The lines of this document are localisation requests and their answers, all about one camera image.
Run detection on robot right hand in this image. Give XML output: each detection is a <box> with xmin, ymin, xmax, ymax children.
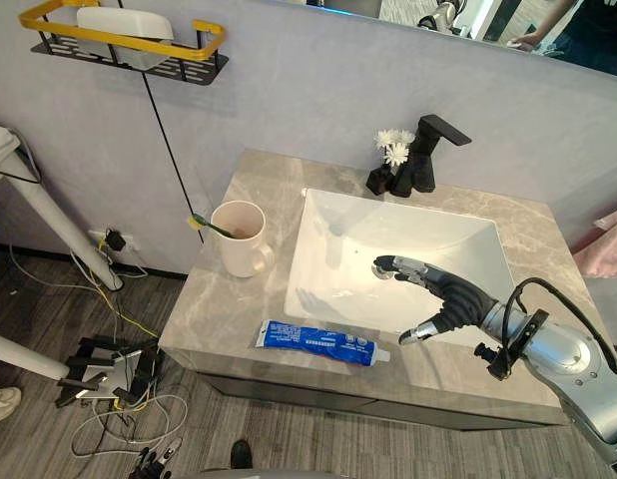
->
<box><xmin>371</xmin><ymin>254</ymin><xmax>500</xmax><ymax>346</ymax></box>

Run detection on white rectangular sink basin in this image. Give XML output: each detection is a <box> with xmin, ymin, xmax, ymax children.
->
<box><xmin>283</xmin><ymin>188</ymin><xmax>515</xmax><ymax>347</ymax></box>

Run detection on grey marble vanity cabinet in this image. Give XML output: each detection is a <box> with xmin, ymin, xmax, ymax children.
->
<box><xmin>158</xmin><ymin>148</ymin><xmax>596</xmax><ymax>431</ymax></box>

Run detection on black faceted vase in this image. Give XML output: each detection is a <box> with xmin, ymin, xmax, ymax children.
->
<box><xmin>366</xmin><ymin>164</ymin><xmax>395</xmax><ymax>195</ymax></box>

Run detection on black angular faucet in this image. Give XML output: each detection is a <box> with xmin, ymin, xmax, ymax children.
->
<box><xmin>390</xmin><ymin>114</ymin><xmax>472</xmax><ymax>198</ymax></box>

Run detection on blue toothpaste tube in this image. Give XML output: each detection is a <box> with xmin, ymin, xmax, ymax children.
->
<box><xmin>251</xmin><ymin>318</ymin><xmax>392</xmax><ymax>367</ymax></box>

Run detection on pink cloth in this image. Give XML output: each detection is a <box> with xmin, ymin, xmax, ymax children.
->
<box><xmin>571</xmin><ymin>204</ymin><xmax>617</xmax><ymax>279</ymax></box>

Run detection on white flowers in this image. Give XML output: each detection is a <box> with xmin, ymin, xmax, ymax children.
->
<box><xmin>373</xmin><ymin>129</ymin><xmax>415</xmax><ymax>167</ymax></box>

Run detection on cream ceramic mug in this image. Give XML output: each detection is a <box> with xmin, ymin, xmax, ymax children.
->
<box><xmin>210</xmin><ymin>200</ymin><xmax>276</xmax><ymax>279</ymax></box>

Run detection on green toothbrush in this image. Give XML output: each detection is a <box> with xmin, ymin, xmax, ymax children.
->
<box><xmin>188</xmin><ymin>213</ymin><xmax>236</xmax><ymax>239</ymax></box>

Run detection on robot dark foot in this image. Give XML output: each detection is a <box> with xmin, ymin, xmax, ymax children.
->
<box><xmin>230</xmin><ymin>439</ymin><xmax>254</xmax><ymax>471</ymax></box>

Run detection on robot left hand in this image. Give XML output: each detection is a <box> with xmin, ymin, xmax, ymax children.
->
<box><xmin>128</xmin><ymin>437</ymin><xmax>185</xmax><ymax>479</ymax></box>

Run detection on black electronic device on floor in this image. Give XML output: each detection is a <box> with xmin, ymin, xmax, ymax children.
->
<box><xmin>56</xmin><ymin>336</ymin><xmax>165</xmax><ymax>409</ymax></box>

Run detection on white stand leg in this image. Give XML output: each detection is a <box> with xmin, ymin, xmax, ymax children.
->
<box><xmin>8</xmin><ymin>128</ymin><xmax>124</xmax><ymax>290</ymax></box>

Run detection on white soap dish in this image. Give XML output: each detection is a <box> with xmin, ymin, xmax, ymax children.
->
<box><xmin>76</xmin><ymin>6</ymin><xmax>175</xmax><ymax>73</ymax></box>

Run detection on white horizontal stand bar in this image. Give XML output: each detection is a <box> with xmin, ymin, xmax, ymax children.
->
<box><xmin>0</xmin><ymin>330</ymin><xmax>70</xmax><ymax>379</ymax></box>

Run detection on person's shoe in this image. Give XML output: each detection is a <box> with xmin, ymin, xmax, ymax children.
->
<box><xmin>0</xmin><ymin>386</ymin><xmax>23</xmax><ymax>426</ymax></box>

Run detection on white towel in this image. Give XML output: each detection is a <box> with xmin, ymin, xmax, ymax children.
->
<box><xmin>0</xmin><ymin>123</ymin><xmax>23</xmax><ymax>166</ymax></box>

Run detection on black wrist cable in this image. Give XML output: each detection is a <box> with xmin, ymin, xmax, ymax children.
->
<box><xmin>501</xmin><ymin>276</ymin><xmax>617</xmax><ymax>376</ymax></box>

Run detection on wall mirror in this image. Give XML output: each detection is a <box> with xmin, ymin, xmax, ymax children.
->
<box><xmin>268</xmin><ymin>0</ymin><xmax>617</xmax><ymax>79</ymax></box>

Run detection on black hanging cable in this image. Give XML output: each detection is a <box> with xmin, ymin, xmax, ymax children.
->
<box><xmin>141</xmin><ymin>72</ymin><xmax>206</xmax><ymax>245</ymax></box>

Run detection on yellow cable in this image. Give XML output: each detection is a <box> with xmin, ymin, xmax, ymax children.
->
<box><xmin>91</xmin><ymin>238</ymin><xmax>160</xmax><ymax>340</ymax></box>

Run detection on wall power socket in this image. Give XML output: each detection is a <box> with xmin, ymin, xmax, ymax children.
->
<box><xmin>87</xmin><ymin>229</ymin><xmax>141</xmax><ymax>253</ymax></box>

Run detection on white cable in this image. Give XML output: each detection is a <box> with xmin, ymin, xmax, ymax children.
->
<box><xmin>71</xmin><ymin>393</ymin><xmax>189</xmax><ymax>459</ymax></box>

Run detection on black and yellow wall shelf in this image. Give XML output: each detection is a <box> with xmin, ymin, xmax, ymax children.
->
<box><xmin>17</xmin><ymin>0</ymin><xmax>230</xmax><ymax>88</ymax></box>

